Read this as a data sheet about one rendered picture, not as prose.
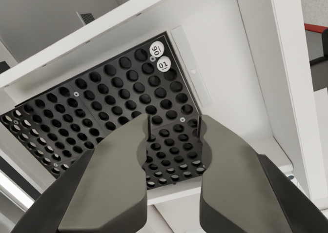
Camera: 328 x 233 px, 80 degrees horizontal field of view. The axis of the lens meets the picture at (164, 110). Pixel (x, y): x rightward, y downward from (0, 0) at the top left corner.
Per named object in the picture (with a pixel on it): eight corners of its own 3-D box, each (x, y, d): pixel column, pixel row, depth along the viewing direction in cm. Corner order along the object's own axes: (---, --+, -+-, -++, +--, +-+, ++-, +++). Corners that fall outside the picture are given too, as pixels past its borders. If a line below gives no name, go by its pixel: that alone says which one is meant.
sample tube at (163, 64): (174, 56, 22) (172, 69, 18) (163, 61, 22) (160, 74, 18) (169, 46, 21) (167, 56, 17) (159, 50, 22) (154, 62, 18)
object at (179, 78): (164, 34, 18) (163, 35, 18) (222, 166, 25) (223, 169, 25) (146, 43, 19) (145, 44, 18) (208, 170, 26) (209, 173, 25)
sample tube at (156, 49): (163, 33, 21) (159, 40, 17) (168, 44, 21) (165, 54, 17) (153, 38, 21) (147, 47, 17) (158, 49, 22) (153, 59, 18)
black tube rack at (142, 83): (167, 27, 23) (163, 35, 18) (215, 139, 30) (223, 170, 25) (31, 95, 29) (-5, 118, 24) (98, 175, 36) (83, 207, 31)
